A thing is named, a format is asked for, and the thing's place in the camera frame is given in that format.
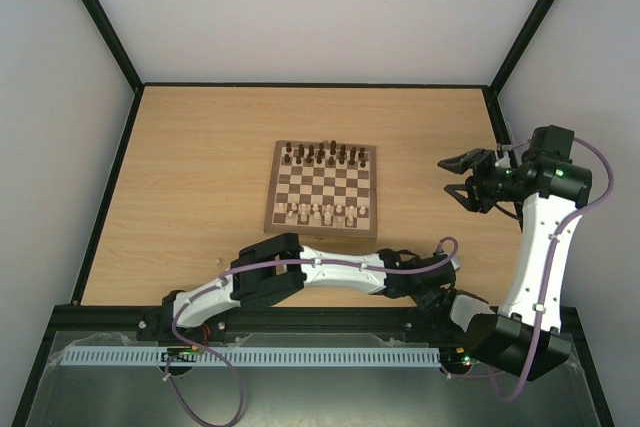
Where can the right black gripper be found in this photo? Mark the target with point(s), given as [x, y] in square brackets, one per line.
[480, 179]

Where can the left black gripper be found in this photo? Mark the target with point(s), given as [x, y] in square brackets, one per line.
[427, 304]

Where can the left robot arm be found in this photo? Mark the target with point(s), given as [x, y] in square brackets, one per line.
[268, 272]

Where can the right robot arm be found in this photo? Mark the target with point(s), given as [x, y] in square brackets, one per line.
[521, 337]

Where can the right circuit board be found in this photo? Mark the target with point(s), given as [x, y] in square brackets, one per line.
[457, 356]

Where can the wooden chess board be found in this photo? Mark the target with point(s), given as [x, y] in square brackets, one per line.
[311, 184]

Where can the black aluminium frame rail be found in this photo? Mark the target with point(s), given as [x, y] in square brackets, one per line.
[147, 324]

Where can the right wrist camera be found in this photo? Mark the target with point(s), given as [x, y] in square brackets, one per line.
[506, 156]

